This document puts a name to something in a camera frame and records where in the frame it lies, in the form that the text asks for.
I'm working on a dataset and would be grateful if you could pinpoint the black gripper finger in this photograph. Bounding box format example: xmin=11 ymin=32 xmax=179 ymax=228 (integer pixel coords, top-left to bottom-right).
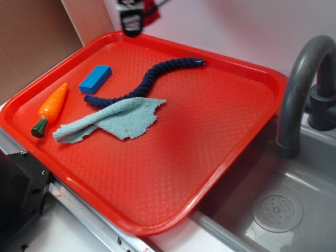
xmin=146 ymin=0 xmax=170 ymax=13
xmin=120 ymin=9 xmax=143 ymax=37

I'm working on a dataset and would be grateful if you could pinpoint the red paper ball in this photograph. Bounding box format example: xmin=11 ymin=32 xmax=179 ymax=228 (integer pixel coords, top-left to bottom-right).
xmin=143 ymin=0 xmax=160 ymax=26

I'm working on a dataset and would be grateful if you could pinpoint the blue rectangular block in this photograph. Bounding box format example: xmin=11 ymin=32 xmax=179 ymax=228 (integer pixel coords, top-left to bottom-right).
xmin=78 ymin=65 xmax=112 ymax=95

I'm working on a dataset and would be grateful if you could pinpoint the brown cardboard panel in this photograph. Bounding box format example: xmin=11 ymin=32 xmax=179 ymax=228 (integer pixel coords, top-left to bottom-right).
xmin=1 ymin=1 xmax=114 ymax=103

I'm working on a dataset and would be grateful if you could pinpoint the light blue torn cloth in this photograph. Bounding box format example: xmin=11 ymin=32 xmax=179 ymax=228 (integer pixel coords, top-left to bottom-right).
xmin=53 ymin=98 xmax=166 ymax=144

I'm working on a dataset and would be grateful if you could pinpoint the red plastic tray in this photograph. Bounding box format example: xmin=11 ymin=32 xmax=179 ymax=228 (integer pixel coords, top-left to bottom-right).
xmin=1 ymin=31 xmax=287 ymax=236

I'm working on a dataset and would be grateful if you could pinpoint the orange toy carrot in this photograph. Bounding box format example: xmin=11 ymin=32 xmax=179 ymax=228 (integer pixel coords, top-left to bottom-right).
xmin=30 ymin=82 xmax=68 ymax=138

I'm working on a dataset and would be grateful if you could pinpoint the grey curved faucet spout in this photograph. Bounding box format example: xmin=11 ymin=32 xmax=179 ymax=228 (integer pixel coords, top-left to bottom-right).
xmin=276 ymin=35 xmax=335 ymax=159

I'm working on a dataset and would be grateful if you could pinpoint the grey plastic sink basin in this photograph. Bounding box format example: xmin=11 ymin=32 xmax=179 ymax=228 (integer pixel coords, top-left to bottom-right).
xmin=191 ymin=119 xmax=335 ymax=251

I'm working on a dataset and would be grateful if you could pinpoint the round sink drain cover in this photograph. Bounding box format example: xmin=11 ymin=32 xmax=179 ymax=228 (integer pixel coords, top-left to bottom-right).
xmin=251 ymin=193 xmax=303 ymax=233

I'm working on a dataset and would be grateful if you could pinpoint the dark blue twisted rope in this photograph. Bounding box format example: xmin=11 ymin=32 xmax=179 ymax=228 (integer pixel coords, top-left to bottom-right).
xmin=83 ymin=57 xmax=206 ymax=110

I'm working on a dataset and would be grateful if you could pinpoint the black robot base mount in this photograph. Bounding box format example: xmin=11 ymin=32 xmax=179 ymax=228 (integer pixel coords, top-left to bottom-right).
xmin=1 ymin=152 xmax=51 ymax=246

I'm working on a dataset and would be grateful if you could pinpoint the grey faucet handle base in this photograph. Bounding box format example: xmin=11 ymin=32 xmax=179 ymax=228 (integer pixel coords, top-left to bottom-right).
xmin=304 ymin=61 xmax=336 ymax=132

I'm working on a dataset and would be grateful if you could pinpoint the aluminium rail with screws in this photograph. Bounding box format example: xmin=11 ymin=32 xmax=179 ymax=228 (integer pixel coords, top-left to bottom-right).
xmin=1 ymin=130 xmax=160 ymax=251

